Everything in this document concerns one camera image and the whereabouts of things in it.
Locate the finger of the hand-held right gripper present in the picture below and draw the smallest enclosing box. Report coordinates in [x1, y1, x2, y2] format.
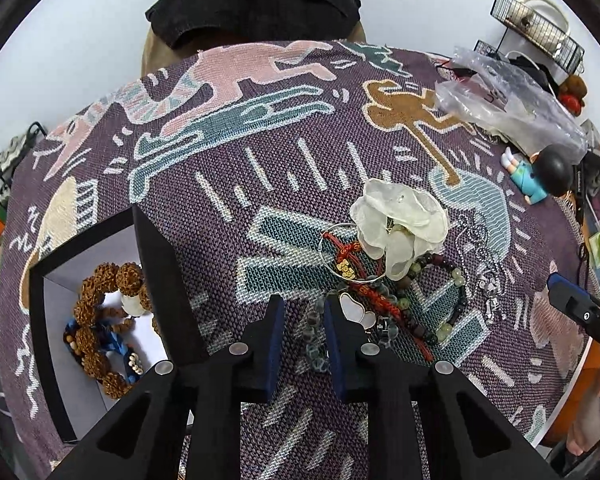
[546, 272, 600, 356]

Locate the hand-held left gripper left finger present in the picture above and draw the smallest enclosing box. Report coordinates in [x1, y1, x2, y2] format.
[50, 294, 287, 480]

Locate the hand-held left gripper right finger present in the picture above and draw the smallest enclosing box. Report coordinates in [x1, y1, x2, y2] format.
[324, 296, 551, 480]

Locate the grey glass bead bracelet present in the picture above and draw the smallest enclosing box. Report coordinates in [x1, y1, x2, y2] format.
[302, 310, 401, 373]

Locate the white heart shell pendant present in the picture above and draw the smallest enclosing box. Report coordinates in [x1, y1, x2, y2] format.
[337, 292, 376, 331]

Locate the red cord bracelet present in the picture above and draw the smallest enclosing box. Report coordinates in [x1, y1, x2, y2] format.
[322, 230, 436, 361]

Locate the silver chain necklace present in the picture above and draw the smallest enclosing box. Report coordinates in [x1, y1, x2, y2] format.
[455, 212, 506, 321]

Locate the thin silver hoop bangle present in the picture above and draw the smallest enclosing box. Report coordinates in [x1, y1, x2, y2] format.
[317, 222, 396, 286]

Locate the black jewelry box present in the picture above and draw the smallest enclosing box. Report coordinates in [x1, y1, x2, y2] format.
[28, 205, 208, 443]

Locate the dark and green bead bracelet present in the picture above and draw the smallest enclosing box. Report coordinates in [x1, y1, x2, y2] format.
[375, 252, 468, 346]

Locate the white fabric flower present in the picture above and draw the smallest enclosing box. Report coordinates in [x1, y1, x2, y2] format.
[350, 180, 449, 281]

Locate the blue tassel bead bracelet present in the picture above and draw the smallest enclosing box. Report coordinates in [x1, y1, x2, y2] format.
[62, 317, 146, 381]

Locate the brown rudraksha bead bracelet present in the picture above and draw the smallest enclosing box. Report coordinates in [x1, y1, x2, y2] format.
[74, 262, 153, 401]

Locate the person's right hand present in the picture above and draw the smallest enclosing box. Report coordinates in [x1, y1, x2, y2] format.
[567, 367, 600, 456]

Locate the black-haired doll figurine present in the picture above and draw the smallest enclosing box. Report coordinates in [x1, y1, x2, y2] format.
[500, 144, 578, 206]

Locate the printed woven blanket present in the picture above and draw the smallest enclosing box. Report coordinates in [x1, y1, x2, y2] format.
[0, 40, 600, 480]

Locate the clear plastic bag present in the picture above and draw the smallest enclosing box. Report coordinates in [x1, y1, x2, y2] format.
[435, 46, 588, 163]

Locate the brown plush bear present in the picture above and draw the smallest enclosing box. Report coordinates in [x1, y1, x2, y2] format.
[557, 74, 588, 111]

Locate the white handbag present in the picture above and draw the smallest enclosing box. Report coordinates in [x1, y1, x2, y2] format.
[510, 0, 571, 46]

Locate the brown chair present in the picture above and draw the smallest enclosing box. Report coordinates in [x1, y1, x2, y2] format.
[140, 20, 368, 81]

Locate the black shoe rack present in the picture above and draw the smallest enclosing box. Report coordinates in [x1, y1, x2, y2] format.
[0, 122, 48, 186]

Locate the black jacket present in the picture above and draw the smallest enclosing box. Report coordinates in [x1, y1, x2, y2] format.
[145, 0, 361, 51]

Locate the black wire rack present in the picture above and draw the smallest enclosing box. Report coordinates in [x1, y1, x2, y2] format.
[472, 0, 586, 76]

